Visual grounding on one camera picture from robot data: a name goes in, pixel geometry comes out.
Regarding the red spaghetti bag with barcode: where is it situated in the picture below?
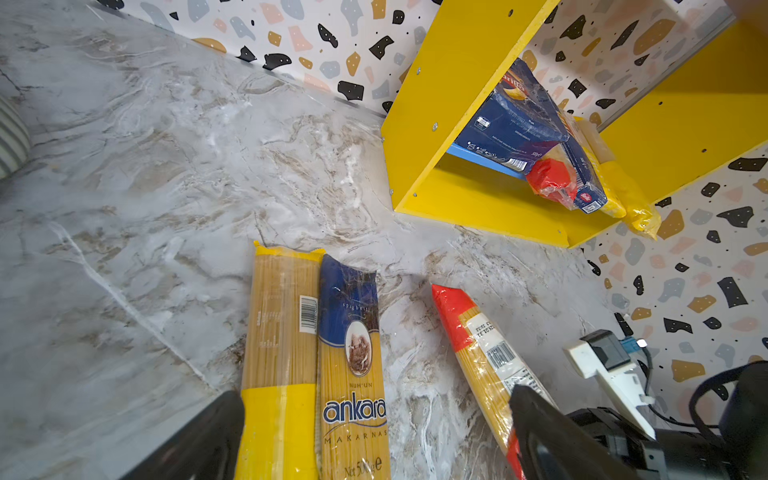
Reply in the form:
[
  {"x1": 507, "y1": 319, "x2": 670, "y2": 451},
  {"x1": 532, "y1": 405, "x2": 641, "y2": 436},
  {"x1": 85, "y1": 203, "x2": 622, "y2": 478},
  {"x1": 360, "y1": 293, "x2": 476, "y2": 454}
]
[{"x1": 432, "y1": 284, "x2": 553, "y2": 479}]

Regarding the blue Barilla rigatoni box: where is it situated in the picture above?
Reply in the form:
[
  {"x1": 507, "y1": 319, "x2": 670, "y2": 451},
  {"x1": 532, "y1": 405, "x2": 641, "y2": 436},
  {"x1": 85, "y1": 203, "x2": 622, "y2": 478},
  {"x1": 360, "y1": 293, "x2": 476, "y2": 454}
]
[{"x1": 453, "y1": 59, "x2": 570, "y2": 177}]

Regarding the white ribbed ceramic cup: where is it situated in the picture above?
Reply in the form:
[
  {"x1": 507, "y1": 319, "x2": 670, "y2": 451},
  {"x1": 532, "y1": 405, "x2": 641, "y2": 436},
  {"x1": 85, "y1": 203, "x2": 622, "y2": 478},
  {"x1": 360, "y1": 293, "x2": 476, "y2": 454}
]
[{"x1": 0, "y1": 97, "x2": 32, "y2": 179}]

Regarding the dark blue Ankara spaghetti bag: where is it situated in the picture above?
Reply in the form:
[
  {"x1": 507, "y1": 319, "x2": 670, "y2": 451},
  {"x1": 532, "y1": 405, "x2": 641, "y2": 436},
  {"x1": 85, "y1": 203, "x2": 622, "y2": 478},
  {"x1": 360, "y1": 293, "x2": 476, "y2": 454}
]
[{"x1": 317, "y1": 255, "x2": 391, "y2": 479}]

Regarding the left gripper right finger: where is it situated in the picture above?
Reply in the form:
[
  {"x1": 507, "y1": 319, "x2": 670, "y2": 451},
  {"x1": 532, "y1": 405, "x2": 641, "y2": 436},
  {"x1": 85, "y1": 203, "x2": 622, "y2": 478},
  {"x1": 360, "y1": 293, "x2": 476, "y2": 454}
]
[{"x1": 508, "y1": 385, "x2": 638, "y2": 479}]

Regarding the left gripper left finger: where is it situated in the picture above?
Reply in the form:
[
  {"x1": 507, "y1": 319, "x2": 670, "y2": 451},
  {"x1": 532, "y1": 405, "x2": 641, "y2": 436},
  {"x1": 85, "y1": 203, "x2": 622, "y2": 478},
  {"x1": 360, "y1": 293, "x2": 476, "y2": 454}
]
[{"x1": 122, "y1": 391, "x2": 245, "y2": 480}]

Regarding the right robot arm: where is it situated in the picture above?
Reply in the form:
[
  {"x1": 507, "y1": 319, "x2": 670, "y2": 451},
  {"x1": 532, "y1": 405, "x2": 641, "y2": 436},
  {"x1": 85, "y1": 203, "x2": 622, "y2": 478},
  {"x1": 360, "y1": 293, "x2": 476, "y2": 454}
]
[{"x1": 568, "y1": 361, "x2": 767, "y2": 479}]

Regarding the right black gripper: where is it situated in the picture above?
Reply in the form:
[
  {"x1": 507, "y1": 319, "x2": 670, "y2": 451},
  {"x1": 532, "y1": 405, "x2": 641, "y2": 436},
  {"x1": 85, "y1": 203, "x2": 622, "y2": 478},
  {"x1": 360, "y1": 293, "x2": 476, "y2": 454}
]
[{"x1": 568, "y1": 407, "x2": 732, "y2": 479}]

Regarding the yellow shelf unit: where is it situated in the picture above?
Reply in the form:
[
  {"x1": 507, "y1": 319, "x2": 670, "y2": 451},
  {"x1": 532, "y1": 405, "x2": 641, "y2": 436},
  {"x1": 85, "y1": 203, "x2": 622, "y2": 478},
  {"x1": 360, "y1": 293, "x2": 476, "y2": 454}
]
[{"x1": 382, "y1": 1, "x2": 767, "y2": 247}]

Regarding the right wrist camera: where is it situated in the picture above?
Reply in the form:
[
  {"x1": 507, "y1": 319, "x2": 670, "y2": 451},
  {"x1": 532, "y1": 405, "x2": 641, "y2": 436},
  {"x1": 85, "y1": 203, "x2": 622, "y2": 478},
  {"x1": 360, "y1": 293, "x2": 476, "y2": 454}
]
[{"x1": 564, "y1": 329, "x2": 656, "y2": 439}]

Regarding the blue Barilla spaghetti box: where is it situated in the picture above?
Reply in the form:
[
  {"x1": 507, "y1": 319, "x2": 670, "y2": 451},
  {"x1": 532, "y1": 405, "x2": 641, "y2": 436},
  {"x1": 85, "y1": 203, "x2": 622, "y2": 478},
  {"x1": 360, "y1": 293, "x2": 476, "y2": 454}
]
[{"x1": 561, "y1": 114, "x2": 607, "y2": 214}]

